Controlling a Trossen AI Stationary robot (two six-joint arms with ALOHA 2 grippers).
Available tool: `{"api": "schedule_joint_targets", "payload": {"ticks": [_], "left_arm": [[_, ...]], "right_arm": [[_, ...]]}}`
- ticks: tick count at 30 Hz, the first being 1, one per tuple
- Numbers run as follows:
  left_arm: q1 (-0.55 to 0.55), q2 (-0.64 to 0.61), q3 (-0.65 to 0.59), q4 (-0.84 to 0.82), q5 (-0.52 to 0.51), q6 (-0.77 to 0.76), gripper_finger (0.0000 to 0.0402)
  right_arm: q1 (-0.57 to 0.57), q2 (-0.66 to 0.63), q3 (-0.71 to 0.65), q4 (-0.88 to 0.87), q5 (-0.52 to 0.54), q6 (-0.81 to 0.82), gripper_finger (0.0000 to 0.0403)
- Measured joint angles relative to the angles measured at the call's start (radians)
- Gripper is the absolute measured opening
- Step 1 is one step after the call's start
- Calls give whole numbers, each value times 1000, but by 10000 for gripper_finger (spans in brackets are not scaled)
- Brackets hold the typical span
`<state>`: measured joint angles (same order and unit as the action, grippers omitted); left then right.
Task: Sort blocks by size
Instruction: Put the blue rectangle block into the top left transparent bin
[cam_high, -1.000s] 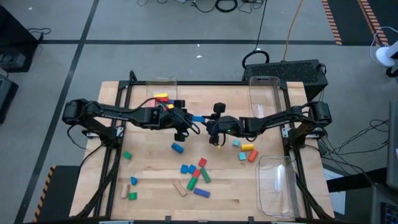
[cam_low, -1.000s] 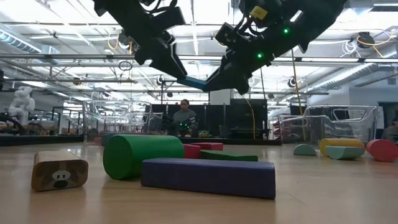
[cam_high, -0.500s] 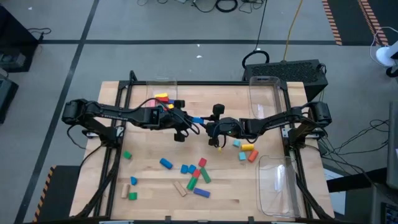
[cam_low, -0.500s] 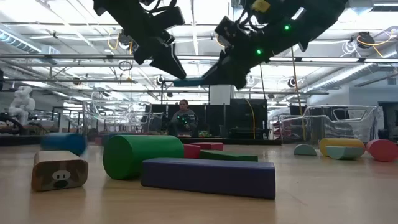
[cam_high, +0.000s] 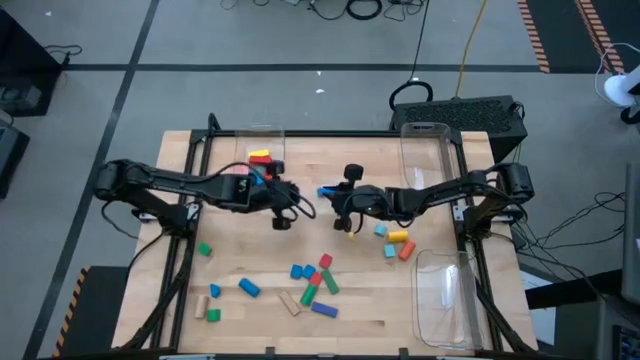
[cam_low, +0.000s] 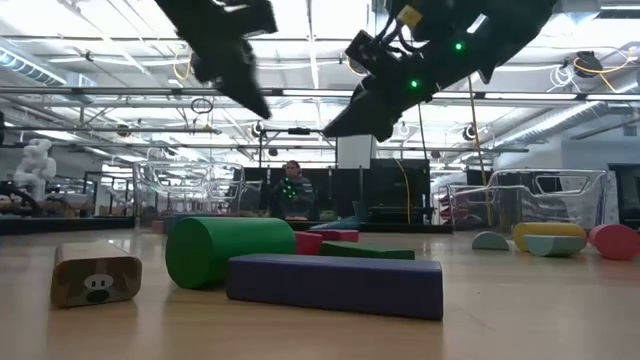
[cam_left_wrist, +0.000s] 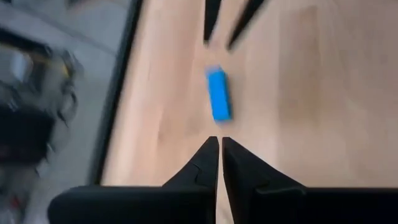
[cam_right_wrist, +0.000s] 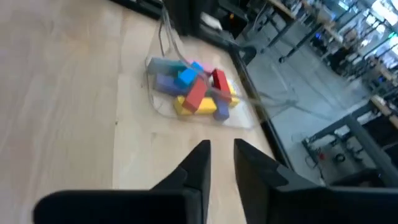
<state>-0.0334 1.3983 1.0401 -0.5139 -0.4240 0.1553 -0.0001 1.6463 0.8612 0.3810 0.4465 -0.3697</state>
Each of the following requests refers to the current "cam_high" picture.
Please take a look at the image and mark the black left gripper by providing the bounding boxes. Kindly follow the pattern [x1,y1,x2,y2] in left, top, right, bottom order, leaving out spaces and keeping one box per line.
[249,160,312,231]

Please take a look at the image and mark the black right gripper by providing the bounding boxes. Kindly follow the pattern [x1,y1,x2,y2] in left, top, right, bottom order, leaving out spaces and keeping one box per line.
[327,164,399,232]

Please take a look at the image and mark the green rectangular bar block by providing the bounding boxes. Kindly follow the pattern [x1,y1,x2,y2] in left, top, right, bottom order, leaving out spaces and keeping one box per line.
[322,269,341,296]

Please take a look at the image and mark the natural wood bar block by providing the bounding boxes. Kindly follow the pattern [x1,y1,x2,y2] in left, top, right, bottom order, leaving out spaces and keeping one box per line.
[278,290,302,317]

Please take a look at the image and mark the navy rectangular bar block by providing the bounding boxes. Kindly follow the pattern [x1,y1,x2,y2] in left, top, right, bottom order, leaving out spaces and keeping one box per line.
[310,301,340,319]

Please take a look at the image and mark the clear plastic bin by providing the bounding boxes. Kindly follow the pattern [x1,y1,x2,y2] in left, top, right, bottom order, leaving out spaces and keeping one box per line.
[410,248,485,350]
[229,127,287,202]
[398,122,461,203]

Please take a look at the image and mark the green cylinder block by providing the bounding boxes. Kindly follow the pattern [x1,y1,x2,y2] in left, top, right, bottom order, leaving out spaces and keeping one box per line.
[298,282,319,306]

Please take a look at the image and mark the black computer case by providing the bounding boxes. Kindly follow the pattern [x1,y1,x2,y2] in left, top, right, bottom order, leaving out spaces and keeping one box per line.
[388,94,529,166]

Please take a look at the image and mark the black mat orange-striped edge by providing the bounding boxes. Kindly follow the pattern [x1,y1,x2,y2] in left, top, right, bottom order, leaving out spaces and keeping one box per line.
[52,264,132,360]
[516,0,640,75]

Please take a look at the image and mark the dark grey equipment case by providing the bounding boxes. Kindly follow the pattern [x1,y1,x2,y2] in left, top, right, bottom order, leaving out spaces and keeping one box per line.
[0,112,31,201]

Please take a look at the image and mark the white round device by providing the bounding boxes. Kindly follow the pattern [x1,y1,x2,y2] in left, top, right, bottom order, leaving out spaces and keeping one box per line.
[602,64,640,109]

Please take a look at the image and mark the black equipment platform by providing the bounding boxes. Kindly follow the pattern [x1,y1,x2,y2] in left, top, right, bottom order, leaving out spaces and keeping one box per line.
[0,7,64,119]

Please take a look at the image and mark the dark workstation desk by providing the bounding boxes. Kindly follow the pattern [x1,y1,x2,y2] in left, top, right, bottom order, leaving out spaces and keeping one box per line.
[523,268,640,360]

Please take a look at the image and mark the black aluminium table frame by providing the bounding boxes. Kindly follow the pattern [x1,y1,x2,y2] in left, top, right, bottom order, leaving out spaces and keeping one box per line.
[117,112,536,359]

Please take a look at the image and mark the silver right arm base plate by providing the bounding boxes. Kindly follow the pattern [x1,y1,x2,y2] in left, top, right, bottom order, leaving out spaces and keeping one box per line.
[451,203,522,225]

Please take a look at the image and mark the black cable with coil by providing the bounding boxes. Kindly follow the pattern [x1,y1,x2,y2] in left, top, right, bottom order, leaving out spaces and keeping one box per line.
[388,0,435,112]

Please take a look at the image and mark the black coiled floor cable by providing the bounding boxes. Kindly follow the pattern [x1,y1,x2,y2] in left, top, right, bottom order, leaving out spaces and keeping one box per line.
[346,0,384,22]

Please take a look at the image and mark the yellow cable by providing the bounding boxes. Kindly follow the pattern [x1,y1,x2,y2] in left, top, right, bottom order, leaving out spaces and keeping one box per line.
[453,0,489,99]

